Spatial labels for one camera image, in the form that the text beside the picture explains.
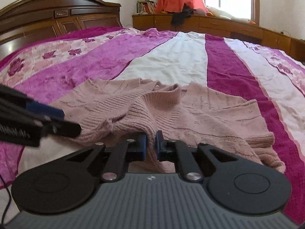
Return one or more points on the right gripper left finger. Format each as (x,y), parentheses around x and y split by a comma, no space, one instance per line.
(110,163)

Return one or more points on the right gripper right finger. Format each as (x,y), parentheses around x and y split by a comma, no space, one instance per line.
(191,163)

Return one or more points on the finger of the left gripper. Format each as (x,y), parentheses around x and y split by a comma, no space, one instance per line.
(40,108)
(61,127)

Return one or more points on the pink knitted cardigan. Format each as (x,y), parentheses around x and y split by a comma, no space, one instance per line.
(111,111)

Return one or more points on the purple floral bedspread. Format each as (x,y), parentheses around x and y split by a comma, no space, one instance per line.
(48,69)

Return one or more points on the wooden bed headboard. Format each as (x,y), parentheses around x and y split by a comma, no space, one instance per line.
(25,22)

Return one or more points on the long wooden low cabinet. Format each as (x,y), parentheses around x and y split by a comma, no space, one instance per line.
(224,28)

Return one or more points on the row of books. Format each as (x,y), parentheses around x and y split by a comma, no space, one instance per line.
(145,7)

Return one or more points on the black garment on cabinet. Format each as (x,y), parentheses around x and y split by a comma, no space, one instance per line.
(178,18)

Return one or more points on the white plush toy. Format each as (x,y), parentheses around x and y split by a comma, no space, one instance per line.
(224,15)

